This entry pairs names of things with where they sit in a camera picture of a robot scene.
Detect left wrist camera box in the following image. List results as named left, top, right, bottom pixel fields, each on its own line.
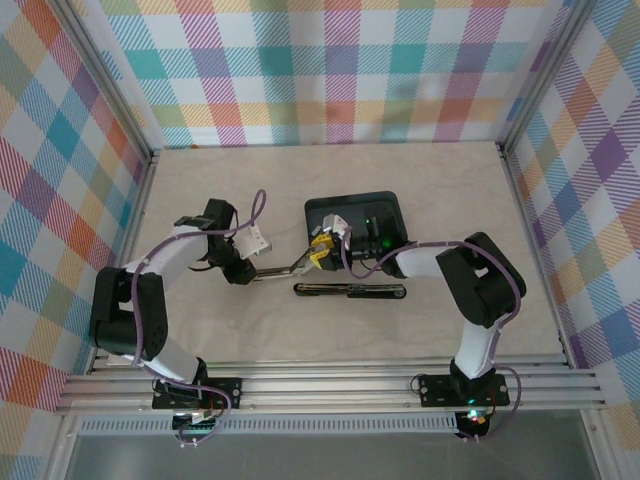
left=238, top=224, right=275, bottom=260

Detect aluminium corner post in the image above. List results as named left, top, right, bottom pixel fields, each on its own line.
left=49, top=0, right=161, bottom=154
left=497, top=0, right=601, bottom=151

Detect grey slotted cable duct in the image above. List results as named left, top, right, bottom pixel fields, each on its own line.
left=79, top=417, right=459, bottom=436

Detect black stapler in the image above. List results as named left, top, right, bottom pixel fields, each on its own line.
left=293, top=281, right=409, bottom=301

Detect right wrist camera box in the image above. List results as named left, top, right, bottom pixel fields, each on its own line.
left=322, top=213, right=353, bottom=237

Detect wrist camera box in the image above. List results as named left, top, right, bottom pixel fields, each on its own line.
left=322, top=213, right=353, bottom=237
left=238, top=224, right=275, bottom=260

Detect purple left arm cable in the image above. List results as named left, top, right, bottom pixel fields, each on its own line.
left=130, top=189, right=267, bottom=449

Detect aluminium side rail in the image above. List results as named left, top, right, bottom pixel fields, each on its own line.
left=87, top=147, right=161, bottom=376
left=497, top=142, right=576, bottom=369

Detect dark grey plastic tray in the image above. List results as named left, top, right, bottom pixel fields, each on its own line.
left=303, top=189, right=409, bottom=261

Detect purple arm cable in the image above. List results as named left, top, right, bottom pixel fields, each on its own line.
left=343, top=239, right=524, bottom=444
left=130, top=189, right=267, bottom=449

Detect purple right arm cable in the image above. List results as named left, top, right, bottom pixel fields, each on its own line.
left=343, top=239, right=524, bottom=444

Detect long aluminium base rail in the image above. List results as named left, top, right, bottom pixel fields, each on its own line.
left=54, top=357, right=609, bottom=416

